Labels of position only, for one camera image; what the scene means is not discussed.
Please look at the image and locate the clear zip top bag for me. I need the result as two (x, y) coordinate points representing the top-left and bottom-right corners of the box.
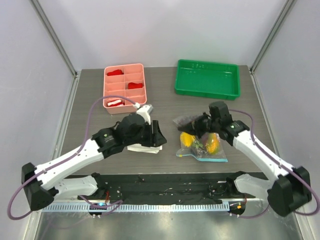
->
(172, 114), (229, 163)

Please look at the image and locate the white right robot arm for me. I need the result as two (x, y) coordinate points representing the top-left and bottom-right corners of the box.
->
(177, 101), (318, 217)

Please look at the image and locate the purple fake grape bunch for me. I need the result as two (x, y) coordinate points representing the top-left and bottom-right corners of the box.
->
(173, 115), (199, 127)

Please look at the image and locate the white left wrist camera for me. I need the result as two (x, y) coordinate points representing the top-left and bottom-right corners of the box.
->
(135, 104), (154, 125)

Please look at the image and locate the orange green fake mango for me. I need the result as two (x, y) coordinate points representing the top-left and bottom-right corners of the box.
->
(205, 133), (220, 155)

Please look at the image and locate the red item top compartment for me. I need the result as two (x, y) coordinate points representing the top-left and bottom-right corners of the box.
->
(106, 69), (124, 76)

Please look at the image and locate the green plastic tray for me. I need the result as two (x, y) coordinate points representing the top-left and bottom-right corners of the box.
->
(174, 59), (241, 101)

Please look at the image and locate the white slotted cable duct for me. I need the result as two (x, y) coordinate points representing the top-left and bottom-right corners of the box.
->
(42, 201), (230, 213)

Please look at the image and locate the red item middle compartment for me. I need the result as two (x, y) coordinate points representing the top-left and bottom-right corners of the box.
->
(127, 82), (144, 90)

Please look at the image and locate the white folded towel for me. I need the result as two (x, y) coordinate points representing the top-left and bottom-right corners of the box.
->
(127, 143), (163, 154)

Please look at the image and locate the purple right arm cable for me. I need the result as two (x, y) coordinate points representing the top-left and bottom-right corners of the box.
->
(228, 108), (320, 221)

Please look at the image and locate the red white item lower compartment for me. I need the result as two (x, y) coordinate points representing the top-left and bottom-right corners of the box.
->
(107, 99), (125, 108)

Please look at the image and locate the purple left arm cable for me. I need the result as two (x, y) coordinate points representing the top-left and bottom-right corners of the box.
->
(6, 95), (141, 221)

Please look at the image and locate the pink divided organizer box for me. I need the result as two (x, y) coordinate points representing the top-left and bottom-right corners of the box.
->
(102, 63), (147, 115)

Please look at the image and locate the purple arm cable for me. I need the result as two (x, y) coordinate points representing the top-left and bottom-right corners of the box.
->
(6, 95), (141, 221)
(228, 108), (320, 221)

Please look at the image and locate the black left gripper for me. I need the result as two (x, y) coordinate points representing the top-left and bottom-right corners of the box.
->
(124, 119), (167, 147)

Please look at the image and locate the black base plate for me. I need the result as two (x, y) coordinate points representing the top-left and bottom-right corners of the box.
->
(86, 173), (251, 205)

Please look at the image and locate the yellow fake pear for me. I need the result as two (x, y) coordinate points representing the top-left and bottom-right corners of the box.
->
(180, 132), (195, 148)

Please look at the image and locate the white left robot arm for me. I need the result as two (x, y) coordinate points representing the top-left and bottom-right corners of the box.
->
(21, 113), (167, 211)

